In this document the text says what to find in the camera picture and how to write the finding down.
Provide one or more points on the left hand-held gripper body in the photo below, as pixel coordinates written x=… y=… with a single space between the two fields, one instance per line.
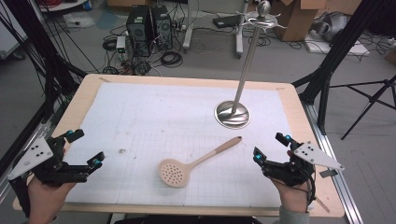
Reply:
x=34 y=154

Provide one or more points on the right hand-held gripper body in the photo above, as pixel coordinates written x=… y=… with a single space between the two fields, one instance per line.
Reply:
x=314 y=155

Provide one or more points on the beige slotted spoon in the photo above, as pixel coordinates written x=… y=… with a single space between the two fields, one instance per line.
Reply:
x=172 y=172

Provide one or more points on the person's right hand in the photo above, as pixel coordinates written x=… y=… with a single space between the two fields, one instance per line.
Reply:
x=294 y=196

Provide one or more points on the person's left hand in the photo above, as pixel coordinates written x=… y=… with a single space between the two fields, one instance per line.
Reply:
x=46 y=199

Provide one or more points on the black tape strip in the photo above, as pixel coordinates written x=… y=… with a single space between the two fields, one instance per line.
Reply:
x=328 y=173

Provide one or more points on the metal utensil stand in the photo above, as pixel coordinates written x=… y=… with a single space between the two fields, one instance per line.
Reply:
x=232 y=116

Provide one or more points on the person's right sleeve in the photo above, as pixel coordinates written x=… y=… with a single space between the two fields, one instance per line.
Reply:
x=292 y=216

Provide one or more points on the white grid paper mat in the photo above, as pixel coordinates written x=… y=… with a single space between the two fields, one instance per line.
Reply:
x=149 y=118

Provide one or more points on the black tripod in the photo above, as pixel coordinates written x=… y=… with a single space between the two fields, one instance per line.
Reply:
x=370 y=99

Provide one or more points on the small white box device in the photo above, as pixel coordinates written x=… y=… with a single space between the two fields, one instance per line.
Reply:
x=121 y=44

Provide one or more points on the white flat board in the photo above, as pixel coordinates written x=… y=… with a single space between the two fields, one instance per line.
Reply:
x=339 y=48

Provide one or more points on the white stand leg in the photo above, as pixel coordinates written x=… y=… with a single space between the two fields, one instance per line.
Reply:
x=239 y=34
x=188 y=34

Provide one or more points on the large open cardboard box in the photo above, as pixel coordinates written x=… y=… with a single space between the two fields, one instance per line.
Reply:
x=292 y=21

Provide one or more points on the grey rounded device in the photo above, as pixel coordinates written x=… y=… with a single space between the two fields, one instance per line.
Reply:
x=331 y=26

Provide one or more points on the black computer tower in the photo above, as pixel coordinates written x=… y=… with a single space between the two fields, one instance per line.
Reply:
x=138 y=29
x=162 y=28

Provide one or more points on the white cabinet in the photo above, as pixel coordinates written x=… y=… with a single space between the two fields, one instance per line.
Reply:
x=11 y=28

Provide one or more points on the small cardboard box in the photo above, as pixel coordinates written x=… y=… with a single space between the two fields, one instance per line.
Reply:
x=391 y=56

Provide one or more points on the black flat device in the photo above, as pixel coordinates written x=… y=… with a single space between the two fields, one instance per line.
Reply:
x=226 y=21

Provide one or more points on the flat cardboard box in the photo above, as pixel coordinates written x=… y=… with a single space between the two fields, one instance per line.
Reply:
x=130 y=2

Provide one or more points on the aluminium rail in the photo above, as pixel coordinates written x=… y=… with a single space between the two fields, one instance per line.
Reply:
x=336 y=161

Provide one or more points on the black frame strut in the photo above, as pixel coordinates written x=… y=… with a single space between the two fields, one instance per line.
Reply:
x=336 y=56
x=53 y=65

